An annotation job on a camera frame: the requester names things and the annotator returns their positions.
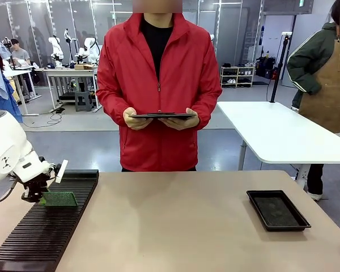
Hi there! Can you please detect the green PCB board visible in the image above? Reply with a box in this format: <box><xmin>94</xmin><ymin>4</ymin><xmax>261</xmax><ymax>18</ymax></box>
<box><xmin>41</xmin><ymin>192</ymin><xmax>78</xmax><ymax>209</ymax></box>

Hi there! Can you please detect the black tablet clipboard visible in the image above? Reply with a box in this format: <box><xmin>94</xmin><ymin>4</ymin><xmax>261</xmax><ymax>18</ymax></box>
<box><xmin>128</xmin><ymin>112</ymin><xmax>197</xmax><ymax>121</ymax></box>

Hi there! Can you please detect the grey step stool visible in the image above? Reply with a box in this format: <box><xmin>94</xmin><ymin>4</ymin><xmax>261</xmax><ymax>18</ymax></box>
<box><xmin>74</xmin><ymin>90</ymin><xmax>94</xmax><ymax>112</ymax></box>

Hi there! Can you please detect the black tripod pole with camera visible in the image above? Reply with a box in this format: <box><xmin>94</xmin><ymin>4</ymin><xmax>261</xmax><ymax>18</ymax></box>
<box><xmin>268</xmin><ymin>31</ymin><xmax>293</xmax><ymax>104</ymax></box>

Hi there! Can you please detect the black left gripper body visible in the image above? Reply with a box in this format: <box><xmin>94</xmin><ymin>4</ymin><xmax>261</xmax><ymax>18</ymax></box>
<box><xmin>23</xmin><ymin>177</ymin><xmax>50</xmax><ymax>201</ymax></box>

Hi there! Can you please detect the black floor cable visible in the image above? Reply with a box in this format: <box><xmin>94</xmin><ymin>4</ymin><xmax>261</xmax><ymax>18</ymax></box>
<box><xmin>30</xmin><ymin>107</ymin><xmax>65</xmax><ymax>129</ymax></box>

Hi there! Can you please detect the white desk with grey legs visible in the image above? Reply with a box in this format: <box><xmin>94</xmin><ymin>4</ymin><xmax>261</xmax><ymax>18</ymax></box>
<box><xmin>2</xmin><ymin>66</ymin><xmax>43</xmax><ymax>117</ymax></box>

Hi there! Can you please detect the person's right hand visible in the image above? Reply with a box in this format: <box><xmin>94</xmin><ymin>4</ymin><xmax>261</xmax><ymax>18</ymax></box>
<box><xmin>122</xmin><ymin>107</ymin><xmax>154</xmax><ymax>131</ymax></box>

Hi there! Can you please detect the seated person in grey shirt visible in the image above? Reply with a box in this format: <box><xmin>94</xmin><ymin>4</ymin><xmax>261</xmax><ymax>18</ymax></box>
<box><xmin>10</xmin><ymin>39</ymin><xmax>32</xmax><ymax>69</ymax></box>

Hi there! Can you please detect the wooden shoe rack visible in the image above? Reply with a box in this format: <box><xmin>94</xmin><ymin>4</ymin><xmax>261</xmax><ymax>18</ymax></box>
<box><xmin>219</xmin><ymin>65</ymin><xmax>256</xmax><ymax>88</ymax></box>

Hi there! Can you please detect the white desk with robots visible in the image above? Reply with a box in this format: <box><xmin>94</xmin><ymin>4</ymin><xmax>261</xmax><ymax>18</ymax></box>
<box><xmin>41</xmin><ymin>67</ymin><xmax>103</xmax><ymax>113</ymax></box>

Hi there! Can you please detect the grey robot arm cable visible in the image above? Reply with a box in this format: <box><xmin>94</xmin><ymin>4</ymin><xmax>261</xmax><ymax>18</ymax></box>
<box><xmin>0</xmin><ymin>178</ymin><xmax>19</xmax><ymax>204</ymax></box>

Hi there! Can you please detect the person in red jacket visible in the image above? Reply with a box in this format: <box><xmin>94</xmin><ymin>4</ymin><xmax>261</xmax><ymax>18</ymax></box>
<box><xmin>95</xmin><ymin>0</ymin><xmax>223</xmax><ymax>173</ymax></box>

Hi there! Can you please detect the black slotted PCB rack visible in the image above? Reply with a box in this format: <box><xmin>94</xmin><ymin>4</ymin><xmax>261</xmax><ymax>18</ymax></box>
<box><xmin>0</xmin><ymin>169</ymin><xmax>100</xmax><ymax>272</ymax></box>

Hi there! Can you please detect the person's left forearm red sleeve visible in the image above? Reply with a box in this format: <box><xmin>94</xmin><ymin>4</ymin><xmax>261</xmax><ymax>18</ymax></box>
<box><xmin>186</xmin><ymin>83</ymin><xmax>223</xmax><ymax>131</ymax></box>

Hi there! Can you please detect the black bags pile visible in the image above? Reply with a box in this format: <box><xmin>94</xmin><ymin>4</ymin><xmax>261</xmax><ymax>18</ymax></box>
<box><xmin>256</xmin><ymin>55</ymin><xmax>279</xmax><ymax>79</ymax></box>

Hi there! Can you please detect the person's left hand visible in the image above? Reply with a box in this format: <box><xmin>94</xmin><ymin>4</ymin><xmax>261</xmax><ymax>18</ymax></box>
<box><xmin>158</xmin><ymin>107</ymin><xmax>201</xmax><ymax>131</ymax></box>

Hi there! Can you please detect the person's right forearm red sleeve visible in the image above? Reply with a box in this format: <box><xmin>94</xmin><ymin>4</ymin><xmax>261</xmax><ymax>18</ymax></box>
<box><xmin>95</xmin><ymin>83</ymin><xmax>137</xmax><ymax>127</ymax></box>

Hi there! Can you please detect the white rounded table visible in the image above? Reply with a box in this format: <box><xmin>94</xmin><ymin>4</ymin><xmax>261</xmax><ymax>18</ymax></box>
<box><xmin>216</xmin><ymin>101</ymin><xmax>340</xmax><ymax>190</ymax></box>

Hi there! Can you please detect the black shallow plastic tray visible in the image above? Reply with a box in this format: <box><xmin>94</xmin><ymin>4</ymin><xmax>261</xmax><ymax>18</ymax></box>
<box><xmin>246</xmin><ymin>189</ymin><xmax>312</xmax><ymax>232</ymax></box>

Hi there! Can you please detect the person in blue shirt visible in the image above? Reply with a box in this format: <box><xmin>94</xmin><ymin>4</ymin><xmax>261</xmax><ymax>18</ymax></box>
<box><xmin>0</xmin><ymin>53</ymin><xmax>24</xmax><ymax>124</ymax></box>

